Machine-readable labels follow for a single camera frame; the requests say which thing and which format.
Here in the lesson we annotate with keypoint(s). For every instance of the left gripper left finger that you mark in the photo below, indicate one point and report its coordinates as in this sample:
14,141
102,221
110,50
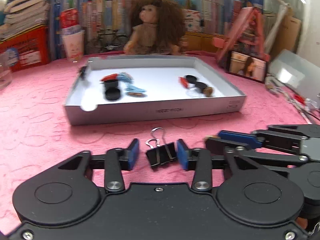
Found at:
113,162

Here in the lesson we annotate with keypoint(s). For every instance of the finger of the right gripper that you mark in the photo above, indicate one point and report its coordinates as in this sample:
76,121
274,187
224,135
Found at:
242,156
292,139

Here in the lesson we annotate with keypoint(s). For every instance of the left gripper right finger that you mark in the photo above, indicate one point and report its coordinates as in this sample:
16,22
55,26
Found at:
202,162

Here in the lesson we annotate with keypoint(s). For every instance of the black binder clip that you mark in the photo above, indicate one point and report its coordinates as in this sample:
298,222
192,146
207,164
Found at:
160,152
82,73

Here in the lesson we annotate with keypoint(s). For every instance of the black round lid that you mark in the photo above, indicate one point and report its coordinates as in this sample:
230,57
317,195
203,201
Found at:
110,84

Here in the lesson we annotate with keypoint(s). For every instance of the red pen cap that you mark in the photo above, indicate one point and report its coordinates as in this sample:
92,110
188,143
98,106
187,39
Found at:
109,77

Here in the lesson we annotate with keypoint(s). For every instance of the blue bear hair clip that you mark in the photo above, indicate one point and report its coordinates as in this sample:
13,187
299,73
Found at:
125,77

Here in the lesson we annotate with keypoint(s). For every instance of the acorn keychain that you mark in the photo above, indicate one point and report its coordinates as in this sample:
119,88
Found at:
212,137

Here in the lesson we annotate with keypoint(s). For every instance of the clear plastic folder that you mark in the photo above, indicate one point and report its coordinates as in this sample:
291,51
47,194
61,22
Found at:
297,73

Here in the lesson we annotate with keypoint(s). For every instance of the black round cap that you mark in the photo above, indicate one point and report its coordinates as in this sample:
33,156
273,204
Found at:
112,94

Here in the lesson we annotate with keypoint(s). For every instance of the clear plastic dome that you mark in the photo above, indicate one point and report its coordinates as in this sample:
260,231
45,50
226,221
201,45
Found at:
194,92

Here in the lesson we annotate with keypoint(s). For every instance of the brown acorn nut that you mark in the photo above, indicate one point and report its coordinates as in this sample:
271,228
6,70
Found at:
208,91

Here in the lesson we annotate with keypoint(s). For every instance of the white cardboard tray box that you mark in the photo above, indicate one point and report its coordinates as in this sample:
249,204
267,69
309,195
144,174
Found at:
164,98

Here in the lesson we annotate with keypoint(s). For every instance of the pink bunny table cloth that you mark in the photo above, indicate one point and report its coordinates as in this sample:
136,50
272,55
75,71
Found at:
35,133

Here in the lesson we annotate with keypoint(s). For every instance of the smartphone playing video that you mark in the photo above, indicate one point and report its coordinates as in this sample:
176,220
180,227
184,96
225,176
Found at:
246,66

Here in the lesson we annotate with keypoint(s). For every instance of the black binder clip on tray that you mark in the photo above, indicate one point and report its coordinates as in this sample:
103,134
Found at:
82,73

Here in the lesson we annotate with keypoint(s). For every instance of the pink triangular dollhouse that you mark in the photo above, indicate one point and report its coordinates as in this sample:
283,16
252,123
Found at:
246,30

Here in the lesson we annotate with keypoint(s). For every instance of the miniature black bicycle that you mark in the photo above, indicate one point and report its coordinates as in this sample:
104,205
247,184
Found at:
106,41

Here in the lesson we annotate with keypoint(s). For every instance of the white cat paper cup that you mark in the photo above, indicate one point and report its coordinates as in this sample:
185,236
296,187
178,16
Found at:
74,45

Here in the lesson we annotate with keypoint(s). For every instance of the clear glass cup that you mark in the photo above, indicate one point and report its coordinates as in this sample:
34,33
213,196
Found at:
5,72

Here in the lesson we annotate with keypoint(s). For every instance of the red plastic crate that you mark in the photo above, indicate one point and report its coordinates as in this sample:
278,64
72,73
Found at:
27,49

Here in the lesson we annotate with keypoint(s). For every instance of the brown-haired doll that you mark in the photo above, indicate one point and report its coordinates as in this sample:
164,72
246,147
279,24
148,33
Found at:
157,28

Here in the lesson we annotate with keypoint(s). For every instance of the red Budweiser can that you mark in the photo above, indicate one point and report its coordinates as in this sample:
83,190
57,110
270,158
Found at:
69,21

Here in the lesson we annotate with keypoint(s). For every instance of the row of upright books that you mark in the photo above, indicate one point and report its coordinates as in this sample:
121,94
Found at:
219,15

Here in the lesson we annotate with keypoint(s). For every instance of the stack of books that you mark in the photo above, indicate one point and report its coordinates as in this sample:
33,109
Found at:
18,16

